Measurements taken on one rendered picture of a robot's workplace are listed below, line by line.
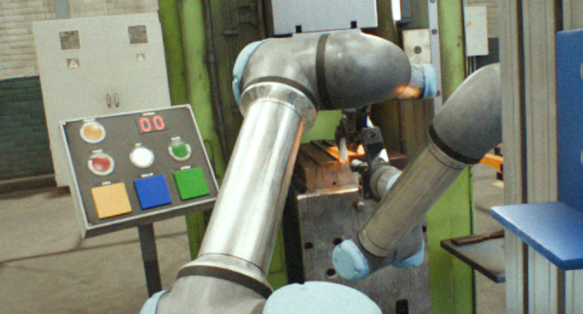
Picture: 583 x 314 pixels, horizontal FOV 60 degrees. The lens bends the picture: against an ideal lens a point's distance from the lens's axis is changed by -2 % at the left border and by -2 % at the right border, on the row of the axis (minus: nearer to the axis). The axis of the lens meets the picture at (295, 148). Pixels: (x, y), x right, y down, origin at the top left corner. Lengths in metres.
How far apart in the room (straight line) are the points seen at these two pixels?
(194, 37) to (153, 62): 5.08
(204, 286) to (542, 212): 0.38
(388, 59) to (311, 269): 0.89
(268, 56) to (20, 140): 6.89
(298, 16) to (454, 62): 0.58
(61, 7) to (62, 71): 1.05
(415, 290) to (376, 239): 0.72
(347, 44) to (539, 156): 0.47
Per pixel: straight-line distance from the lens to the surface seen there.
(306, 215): 1.48
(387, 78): 0.76
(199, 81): 1.60
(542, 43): 0.30
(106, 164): 1.31
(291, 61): 0.75
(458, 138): 0.78
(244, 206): 0.62
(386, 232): 0.92
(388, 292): 1.62
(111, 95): 6.68
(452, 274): 1.93
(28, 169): 7.60
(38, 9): 7.51
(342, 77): 0.73
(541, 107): 0.31
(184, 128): 1.40
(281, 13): 1.48
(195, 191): 1.32
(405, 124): 1.72
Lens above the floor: 1.27
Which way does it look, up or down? 9 degrees down
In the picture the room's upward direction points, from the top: 5 degrees counter-clockwise
